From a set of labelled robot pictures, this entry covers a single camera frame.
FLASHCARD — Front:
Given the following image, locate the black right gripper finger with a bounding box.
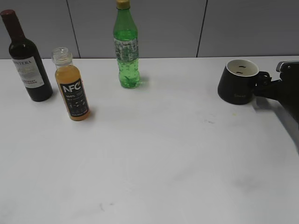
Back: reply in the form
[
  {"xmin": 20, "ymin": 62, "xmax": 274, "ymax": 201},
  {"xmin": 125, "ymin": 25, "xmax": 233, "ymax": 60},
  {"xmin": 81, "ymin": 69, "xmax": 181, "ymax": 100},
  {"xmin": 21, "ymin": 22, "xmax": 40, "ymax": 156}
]
[{"xmin": 253, "ymin": 80, "xmax": 280, "ymax": 99}]

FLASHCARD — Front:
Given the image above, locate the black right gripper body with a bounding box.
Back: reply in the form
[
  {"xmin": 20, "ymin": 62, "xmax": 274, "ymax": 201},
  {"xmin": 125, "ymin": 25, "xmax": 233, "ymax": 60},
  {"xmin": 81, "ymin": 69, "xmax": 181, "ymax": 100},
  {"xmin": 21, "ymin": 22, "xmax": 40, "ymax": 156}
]
[{"xmin": 273, "ymin": 71, "xmax": 299, "ymax": 150}]

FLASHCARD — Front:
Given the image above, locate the black mug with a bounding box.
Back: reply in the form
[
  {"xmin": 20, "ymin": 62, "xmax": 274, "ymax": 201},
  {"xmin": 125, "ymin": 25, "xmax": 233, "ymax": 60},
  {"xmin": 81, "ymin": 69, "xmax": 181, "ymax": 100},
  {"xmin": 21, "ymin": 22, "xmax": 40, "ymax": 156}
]
[{"xmin": 218, "ymin": 59, "xmax": 271, "ymax": 105}]

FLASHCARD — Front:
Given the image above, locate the NFC orange juice bottle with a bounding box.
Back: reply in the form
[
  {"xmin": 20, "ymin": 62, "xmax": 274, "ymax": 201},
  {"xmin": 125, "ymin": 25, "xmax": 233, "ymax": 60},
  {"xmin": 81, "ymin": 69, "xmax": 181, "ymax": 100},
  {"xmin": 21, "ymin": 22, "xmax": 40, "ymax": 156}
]
[{"xmin": 52, "ymin": 47, "xmax": 90, "ymax": 121}]

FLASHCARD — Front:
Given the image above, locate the green soda bottle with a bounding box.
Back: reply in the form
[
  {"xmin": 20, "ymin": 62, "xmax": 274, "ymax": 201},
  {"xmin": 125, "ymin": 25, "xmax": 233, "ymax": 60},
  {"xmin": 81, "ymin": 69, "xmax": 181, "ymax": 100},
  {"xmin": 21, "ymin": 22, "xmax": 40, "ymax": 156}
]
[{"xmin": 113, "ymin": 0, "xmax": 140, "ymax": 89}]

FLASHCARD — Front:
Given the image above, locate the red wine bottle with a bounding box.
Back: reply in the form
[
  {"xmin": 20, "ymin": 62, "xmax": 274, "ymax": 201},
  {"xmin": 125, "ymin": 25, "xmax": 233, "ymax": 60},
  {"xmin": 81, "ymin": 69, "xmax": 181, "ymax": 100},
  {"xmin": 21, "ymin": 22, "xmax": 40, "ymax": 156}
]
[{"xmin": 0, "ymin": 9, "xmax": 53, "ymax": 102}]

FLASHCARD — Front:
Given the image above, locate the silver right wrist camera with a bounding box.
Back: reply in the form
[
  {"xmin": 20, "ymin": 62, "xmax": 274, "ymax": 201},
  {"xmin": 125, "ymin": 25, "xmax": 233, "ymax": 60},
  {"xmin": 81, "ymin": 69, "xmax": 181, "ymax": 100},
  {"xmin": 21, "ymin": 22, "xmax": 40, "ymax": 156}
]
[{"xmin": 276, "ymin": 61, "xmax": 299, "ymax": 73}]

